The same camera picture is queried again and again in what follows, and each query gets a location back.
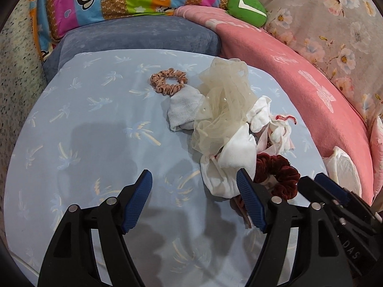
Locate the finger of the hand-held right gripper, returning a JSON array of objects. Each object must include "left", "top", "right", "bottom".
[
  {"left": 299, "top": 176, "right": 334, "bottom": 209},
  {"left": 314, "top": 173, "right": 349, "bottom": 206}
]

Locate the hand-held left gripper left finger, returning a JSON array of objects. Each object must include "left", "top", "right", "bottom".
[{"left": 37, "top": 169, "right": 154, "bottom": 287}]

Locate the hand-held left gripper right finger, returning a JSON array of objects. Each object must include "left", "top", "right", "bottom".
[{"left": 236, "top": 168, "right": 354, "bottom": 287}]

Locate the bin with white bag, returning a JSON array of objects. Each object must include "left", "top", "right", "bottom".
[{"left": 322, "top": 146, "right": 363, "bottom": 199}]

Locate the dark red velvet scrunchie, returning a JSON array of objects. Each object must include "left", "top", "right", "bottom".
[{"left": 254, "top": 152, "right": 301, "bottom": 201}]

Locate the white cloth with pink print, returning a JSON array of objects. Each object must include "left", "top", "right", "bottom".
[{"left": 250, "top": 96, "right": 299, "bottom": 154}]

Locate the beige tulle scrunchie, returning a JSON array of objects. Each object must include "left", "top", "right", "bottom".
[{"left": 191, "top": 57, "right": 259, "bottom": 160}]

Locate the grey white sock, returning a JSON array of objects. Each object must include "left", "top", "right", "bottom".
[{"left": 167, "top": 85, "right": 208, "bottom": 132}]

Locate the pink printed pillow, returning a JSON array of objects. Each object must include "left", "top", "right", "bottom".
[{"left": 369, "top": 116, "right": 383, "bottom": 199}]

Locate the pink blanket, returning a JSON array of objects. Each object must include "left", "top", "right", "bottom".
[{"left": 174, "top": 5, "right": 374, "bottom": 204}]

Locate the pink dotted scrunchie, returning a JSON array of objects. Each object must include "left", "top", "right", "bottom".
[{"left": 150, "top": 68, "right": 188, "bottom": 97}]

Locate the blue-grey velvet pillow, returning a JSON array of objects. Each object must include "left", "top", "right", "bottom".
[{"left": 42, "top": 15, "right": 222, "bottom": 83}]

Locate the speckled green white cloth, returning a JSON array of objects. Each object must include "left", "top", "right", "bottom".
[{"left": 0, "top": 3, "right": 49, "bottom": 162}]

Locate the grey floral cloth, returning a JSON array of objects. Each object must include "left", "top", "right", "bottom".
[{"left": 239, "top": 0, "right": 383, "bottom": 126}]

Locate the green cushion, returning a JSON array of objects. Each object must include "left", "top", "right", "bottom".
[{"left": 226, "top": 0, "right": 268, "bottom": 27}]

